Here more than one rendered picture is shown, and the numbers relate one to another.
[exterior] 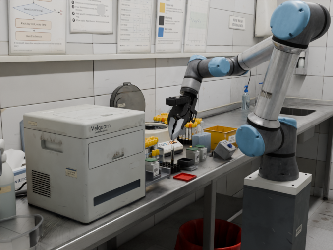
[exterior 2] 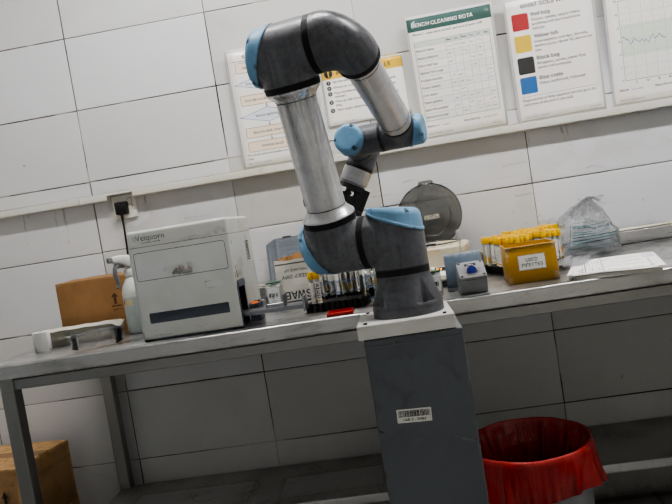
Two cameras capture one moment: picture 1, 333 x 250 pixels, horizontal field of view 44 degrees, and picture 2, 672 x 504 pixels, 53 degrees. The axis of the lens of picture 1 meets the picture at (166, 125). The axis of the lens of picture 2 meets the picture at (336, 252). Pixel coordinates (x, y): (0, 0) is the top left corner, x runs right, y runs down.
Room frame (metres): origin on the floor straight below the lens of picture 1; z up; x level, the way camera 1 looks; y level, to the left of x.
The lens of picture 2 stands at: (0.68, -1.62, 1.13)
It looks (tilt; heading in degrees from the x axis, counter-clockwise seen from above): 3 degrees down; 61
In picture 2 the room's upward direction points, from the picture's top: 9 degrees counter-clockwise
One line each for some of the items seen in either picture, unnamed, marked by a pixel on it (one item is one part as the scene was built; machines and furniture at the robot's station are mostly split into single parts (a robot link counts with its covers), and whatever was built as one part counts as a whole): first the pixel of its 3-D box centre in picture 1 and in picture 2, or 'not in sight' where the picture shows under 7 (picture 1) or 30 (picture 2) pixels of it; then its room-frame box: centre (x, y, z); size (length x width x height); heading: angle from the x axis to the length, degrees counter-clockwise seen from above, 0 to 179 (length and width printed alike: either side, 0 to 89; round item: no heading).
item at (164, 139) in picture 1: (151, 137); (431, 263); (1.97, 0.07, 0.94); 0.30 x 0.24 x 0.12; 47
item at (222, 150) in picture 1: (221, 149); (470, 277); (1.84, -0.26, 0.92); 0.13 x 0.07 x 0.08; 56
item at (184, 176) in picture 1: (185, 176); (340, 312); (1.54, -0.08, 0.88); 0.07 x 0.07 x 0.01; 56
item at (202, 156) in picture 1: (199, 153); (433, 283); (1.80, -0.15, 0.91); 0.05 x 0.04 x 0.07; 56
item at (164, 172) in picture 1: (147, 177); (268, 305); (1.40, 0.07, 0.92); 0.21 x 0.07 x 0.05; 146
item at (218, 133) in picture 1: (220, 138); (528, 261); (2.03, -0.28, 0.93); 0.13 x 0.13 x 0.10; 52
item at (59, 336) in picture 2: not in sight; (80, 333); (0.99, 0.59, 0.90); 0.25 x 0.11 x 0.05; 146
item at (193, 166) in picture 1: (186, 163); not in sight; (1.68, -0.08, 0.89); 0.09 x 0.05 x 0.04; 56
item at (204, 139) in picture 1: (201, 144); (463, 270); (1.89, -0.17, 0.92); 0.10 x 0.07 x 0.10; 140
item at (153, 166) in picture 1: (150, 168); (275, 294); (1.42, 0.05, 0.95); 0.05 x 0.04 x 0.06; 56
